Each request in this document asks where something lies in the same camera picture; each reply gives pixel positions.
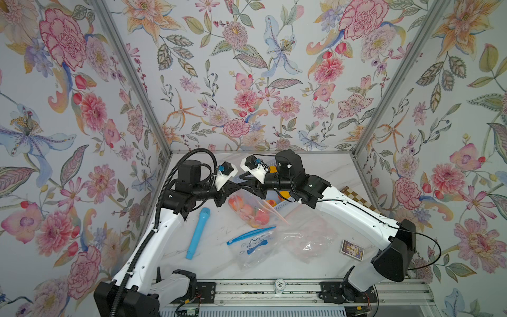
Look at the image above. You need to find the yellow peach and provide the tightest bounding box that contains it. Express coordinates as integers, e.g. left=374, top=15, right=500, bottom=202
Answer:
left=265, top=199, right=279, bottom=208

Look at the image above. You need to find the clear blue-zipper zip bag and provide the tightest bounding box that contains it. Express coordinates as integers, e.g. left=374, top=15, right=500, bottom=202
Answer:
left=227, top=226, right=279, bottom=269

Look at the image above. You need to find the blue toy microphone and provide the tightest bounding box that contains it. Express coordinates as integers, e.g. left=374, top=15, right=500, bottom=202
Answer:
left=186, top=207, right=211, bottom=260

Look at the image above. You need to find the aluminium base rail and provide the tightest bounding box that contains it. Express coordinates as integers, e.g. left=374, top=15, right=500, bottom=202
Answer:
left=160, top=279, right=440, bottom=316

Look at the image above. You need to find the wooden chessboard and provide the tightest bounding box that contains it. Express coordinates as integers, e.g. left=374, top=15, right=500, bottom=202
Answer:
left=341, top=186, right=378, bottom=213

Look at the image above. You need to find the light blue perforated basket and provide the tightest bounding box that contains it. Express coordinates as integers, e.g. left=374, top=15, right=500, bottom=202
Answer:
left=261, top=157, right=296, bottom=211

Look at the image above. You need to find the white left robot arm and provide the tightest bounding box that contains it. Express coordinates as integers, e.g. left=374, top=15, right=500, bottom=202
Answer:
left=94, top=157, right=238, bottom=316

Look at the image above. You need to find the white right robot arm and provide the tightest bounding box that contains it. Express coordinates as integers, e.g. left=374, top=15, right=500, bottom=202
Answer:
left=240, top=150, right=416, bottom=292

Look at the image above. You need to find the crumpled clear pink bag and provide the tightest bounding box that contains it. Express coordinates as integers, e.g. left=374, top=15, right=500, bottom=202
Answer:
left=278, top=206, right=339, bottom=264

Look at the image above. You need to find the black corrugated cable hose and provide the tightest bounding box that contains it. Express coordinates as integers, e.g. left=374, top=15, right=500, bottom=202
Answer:
left=108, top=147, right=219, bottom=317

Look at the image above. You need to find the aluminium left corner post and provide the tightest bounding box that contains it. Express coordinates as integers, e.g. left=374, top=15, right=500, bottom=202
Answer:
left=91, top=0, right=172, bottom=158

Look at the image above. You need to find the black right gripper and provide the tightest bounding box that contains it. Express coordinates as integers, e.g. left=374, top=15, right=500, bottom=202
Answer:
left=239, top=172, right=298, bottom=202

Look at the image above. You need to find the aluminium corner post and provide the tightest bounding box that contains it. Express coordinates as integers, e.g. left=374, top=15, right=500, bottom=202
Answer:
left=91, top=0, right=172, bottom=158
left=351, top=1, right=448, bottom=159

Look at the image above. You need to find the clear pink-zipper zip bag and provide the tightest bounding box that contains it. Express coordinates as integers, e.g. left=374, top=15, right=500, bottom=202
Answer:
left=227, top=190, right=290, bottom=229

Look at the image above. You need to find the aluminium right corner post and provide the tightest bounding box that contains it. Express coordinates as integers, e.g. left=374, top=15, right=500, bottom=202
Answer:
left=351, top=1, right=448, bottom=159

